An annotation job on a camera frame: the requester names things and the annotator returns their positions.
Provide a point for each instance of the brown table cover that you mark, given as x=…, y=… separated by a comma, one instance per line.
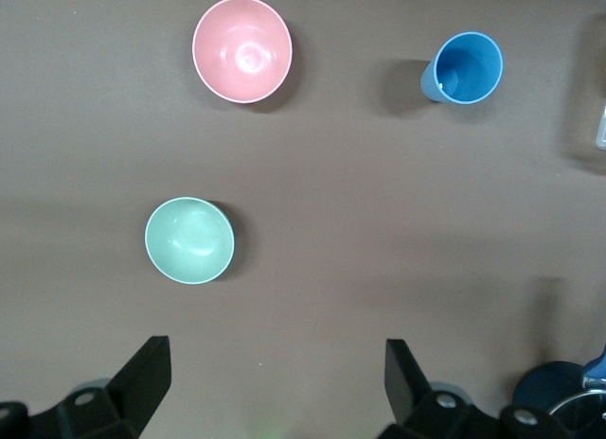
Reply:
x=331, y=198

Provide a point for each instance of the blue cup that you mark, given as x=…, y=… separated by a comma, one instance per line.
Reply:
x=468, y=67

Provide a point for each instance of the black pot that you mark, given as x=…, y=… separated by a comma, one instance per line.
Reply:
x=549, y=382

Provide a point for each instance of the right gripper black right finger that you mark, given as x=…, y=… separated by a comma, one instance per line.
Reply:
x=412, y=410

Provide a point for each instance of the clear plastic container blue lid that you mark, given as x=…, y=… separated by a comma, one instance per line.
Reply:
x=601, y=127

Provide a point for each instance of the pink bowl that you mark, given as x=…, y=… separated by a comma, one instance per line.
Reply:
x=241, y=48

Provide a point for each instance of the green bowl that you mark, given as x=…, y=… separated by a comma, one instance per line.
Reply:
x=189, y=240

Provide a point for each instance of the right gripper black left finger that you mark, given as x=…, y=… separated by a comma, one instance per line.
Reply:
x=118, y=401

